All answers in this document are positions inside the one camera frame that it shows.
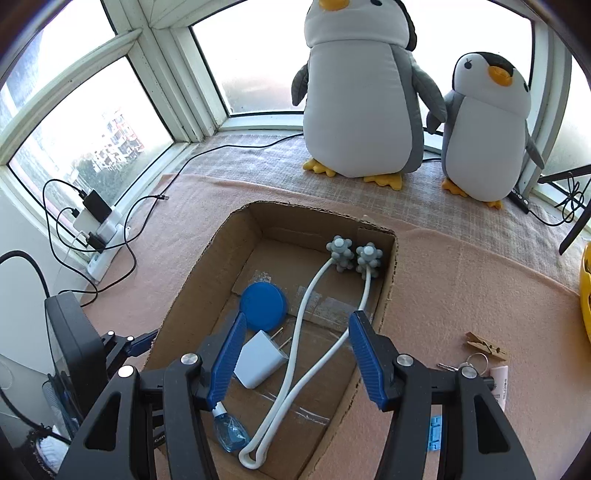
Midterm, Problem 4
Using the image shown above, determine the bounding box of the wooden clothespin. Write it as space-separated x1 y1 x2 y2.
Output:
464 331 508 361

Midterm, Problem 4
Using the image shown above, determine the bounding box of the white power adapter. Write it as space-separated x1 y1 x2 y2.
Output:
73 210 105 232

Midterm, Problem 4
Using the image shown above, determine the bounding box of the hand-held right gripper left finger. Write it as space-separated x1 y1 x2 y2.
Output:
55 313 247 480

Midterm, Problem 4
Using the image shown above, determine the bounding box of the small penguin plush toy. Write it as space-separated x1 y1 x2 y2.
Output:
425 52 546 209

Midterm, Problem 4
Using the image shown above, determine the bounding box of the plaid cloth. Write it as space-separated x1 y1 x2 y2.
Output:
185 131 583 296

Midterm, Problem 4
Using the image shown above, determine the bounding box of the blue phone stand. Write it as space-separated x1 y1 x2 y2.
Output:
428 415 444 452

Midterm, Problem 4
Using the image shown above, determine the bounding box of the black charging cable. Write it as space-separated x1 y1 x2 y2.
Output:
81 194 169 308

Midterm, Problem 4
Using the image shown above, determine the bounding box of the white plug charger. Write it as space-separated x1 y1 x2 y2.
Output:
233 327 294 389

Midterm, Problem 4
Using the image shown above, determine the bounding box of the black power adapter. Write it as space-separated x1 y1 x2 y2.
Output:
82 189 114 217

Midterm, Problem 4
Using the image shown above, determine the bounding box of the white power strip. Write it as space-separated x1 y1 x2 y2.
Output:
71 203 134 283

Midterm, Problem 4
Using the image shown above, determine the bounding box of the small clear bottle white cap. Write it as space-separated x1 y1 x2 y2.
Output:
211 401 250 453

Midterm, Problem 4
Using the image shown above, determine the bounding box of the long black power cable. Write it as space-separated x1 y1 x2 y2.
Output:
124 131 306 228

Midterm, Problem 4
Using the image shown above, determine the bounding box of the large penguin plush toy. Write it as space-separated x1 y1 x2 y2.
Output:
291 0 448 191

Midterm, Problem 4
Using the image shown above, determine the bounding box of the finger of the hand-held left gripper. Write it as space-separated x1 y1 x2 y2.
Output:
104 329 160 370

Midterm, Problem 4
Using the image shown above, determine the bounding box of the blue round lid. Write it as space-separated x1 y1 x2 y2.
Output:
241 282 288 332

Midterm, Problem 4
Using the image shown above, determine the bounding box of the white massager with grey balls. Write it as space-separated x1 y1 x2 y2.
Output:
239 236 384 470

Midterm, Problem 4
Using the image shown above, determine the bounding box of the looped black cable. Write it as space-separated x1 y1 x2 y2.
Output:
42 179 93 252

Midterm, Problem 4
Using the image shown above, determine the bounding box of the black inline cable remote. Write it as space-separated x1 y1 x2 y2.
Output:
508 188 532 214

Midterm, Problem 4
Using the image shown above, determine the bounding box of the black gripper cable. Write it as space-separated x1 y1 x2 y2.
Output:
0 250 51 301

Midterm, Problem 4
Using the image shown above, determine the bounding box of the cardboard box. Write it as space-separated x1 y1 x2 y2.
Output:
141 200 398 480

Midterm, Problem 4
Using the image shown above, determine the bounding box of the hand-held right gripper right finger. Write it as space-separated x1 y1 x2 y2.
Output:
348 310 536 480

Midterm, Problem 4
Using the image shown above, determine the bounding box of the yellow plastic bowl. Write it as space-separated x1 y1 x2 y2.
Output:
577 242 591 337

